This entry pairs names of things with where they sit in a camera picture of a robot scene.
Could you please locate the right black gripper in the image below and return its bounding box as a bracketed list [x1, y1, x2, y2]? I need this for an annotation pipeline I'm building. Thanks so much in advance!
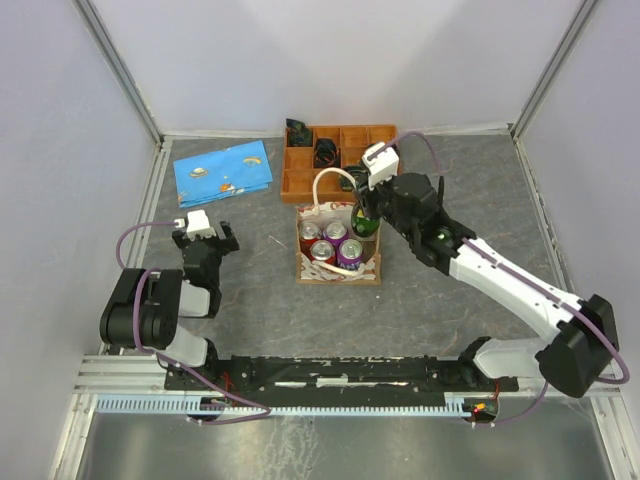
[354, 168, 418, 242]

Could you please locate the green glass bottle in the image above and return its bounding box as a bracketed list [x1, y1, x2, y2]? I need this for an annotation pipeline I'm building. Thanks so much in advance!
[350, 203, 380, 238]

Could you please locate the purple soda can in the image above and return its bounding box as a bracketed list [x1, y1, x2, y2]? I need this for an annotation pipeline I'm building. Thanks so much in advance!
[336, 239, 363, 271]
[323, 220, 349, 248]

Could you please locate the purple soda can front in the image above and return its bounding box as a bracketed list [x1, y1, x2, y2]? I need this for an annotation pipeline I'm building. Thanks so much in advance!
[336, 239, 363, 271]

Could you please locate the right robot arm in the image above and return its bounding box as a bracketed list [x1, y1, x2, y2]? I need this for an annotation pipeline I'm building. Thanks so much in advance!
[354, 173, 622, 398]

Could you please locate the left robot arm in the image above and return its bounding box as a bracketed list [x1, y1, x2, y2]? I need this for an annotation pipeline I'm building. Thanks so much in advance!
[99, 220, 239, 390]

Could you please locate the canvas tote bag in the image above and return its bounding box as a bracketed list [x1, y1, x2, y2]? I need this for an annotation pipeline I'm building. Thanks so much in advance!
[295, 167, 381, 285]

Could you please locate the wooden compartment tray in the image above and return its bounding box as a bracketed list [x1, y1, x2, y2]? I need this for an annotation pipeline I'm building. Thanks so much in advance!
[281, 124, 398, 204]

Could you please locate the rolled black orange tie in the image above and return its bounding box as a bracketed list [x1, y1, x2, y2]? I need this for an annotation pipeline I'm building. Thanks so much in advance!
[313, 138, 341, 169]

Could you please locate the red soda can rear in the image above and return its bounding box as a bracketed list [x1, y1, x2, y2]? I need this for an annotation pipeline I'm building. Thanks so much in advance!
[298, 220, 323, 247]

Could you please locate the red soda can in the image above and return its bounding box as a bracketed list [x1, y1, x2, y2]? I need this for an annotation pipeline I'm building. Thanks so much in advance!
[309, 240, 336, 265]
[298, 220, 323, 247]

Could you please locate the red soda can front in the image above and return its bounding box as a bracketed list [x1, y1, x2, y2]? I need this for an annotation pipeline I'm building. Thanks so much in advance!
[309, 240, 336, 265]

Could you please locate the blue space print cloth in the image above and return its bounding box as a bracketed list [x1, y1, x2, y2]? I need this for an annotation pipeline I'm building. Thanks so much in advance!
[173, 141, 273, 208]

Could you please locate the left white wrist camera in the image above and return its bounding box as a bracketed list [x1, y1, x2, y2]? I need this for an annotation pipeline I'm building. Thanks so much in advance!
[174, 210, 216, 240]

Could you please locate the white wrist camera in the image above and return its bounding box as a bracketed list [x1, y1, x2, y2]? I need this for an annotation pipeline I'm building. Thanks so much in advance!
[361, 142, 400, 190]
[174, 210, 216, 240]

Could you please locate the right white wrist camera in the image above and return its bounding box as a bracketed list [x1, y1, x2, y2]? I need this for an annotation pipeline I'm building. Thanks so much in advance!
[361, 142, 400, 190]

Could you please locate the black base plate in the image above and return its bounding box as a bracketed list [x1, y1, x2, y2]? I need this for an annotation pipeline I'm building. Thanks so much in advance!
[197, 356, 519, 407]

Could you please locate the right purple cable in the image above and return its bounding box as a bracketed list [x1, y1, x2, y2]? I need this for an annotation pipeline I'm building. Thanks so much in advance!
[369, 130, 631, 429]

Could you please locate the aluminium frame rail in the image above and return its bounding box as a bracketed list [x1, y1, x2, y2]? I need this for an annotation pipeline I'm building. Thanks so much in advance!
[73, 353, 171, 394]

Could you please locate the light blue cable duct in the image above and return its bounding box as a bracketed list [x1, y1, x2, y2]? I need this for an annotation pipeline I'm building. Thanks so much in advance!
[94, 392, 470, 418]

